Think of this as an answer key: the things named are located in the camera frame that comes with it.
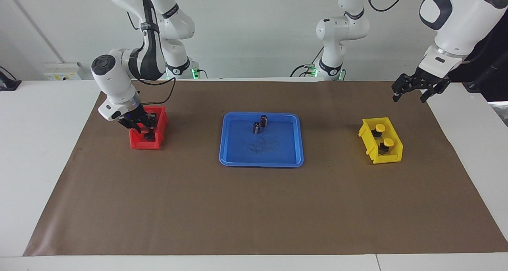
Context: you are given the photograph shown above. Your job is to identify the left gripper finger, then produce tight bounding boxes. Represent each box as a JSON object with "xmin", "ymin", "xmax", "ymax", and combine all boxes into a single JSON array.
[
  {"xmin": 392, "ymin": 74, "xmax": 415, "ymax": 102},
  {"xmin": 420, "ymin": 81, "xmax": 450, "ymax": 103}
]

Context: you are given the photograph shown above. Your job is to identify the blue plastic tray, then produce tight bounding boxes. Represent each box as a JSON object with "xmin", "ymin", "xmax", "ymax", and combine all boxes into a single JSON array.
[{"xmin": 219, "ymin": 112, "xmax": 304, "ymax": 168}]

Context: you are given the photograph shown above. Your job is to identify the red plastic bin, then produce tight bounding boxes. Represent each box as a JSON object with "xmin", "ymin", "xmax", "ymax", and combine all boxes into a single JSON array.
[{"xmin": 129, "ymin": 106, "xmax": 169, "ymax": 150}]

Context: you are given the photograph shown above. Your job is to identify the black tripod leg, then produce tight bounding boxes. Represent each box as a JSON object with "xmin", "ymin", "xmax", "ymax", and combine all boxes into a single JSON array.
[{"xmin": 462, "ymin": 63, "xmax": 508, "ymax": 93}]

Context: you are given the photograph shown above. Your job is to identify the black backdrop panel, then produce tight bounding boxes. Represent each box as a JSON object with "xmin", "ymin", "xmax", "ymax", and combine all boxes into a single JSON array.
[{"xmin": 452, "ymin": 21, "xmax": 508, "ymax": 103}]

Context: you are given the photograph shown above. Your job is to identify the grey crinkled sheet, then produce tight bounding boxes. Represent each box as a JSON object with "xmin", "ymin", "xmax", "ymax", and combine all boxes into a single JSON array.
[{"xmin": 491, "ymin": 101, "xmax": 508, "ymax": 127}]

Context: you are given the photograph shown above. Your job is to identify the yellow plastic bin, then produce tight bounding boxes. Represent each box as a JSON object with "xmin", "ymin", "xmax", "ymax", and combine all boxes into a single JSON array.
[{"xmin": 358, "ymin": 117, "xmax": 404, "ymax": 165}]

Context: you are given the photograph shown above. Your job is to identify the brown table mat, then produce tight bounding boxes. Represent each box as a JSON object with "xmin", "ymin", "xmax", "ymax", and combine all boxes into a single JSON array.
[{"xmin": 23, "ymin": 80, "xmax": 508, "ymax": 257}]

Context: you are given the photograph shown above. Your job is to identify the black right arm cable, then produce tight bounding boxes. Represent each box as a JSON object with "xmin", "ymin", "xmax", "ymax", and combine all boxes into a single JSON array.
[{"xmin": 127, "ymin": 9, "xmax": 177, "ymax": 106}]

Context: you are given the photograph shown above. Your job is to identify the white wall socket strip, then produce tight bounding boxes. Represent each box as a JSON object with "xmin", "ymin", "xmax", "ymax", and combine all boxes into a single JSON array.
[{"xmin": 43, "ymin": 62, "xmax": 82, "ymax": 81}]

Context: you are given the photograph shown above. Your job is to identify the black left base cable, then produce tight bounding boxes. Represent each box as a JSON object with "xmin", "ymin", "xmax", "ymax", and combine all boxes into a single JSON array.
[{"xmin": 290, "ymin": 57, "xmax": 325, "ymax": 78}]

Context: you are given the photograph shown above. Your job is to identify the black clamp bracket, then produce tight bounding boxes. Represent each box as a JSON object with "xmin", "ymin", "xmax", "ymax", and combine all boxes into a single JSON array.
[{"xmin": 0, "ymin": 67, "xmax": 22, "ymax": 91}]

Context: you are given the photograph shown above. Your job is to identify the white wall conduit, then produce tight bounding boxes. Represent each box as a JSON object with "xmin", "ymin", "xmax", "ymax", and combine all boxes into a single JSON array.
[{"xmin": 3, "ymin": 0, "xmax": 65, "ymax": 63}]

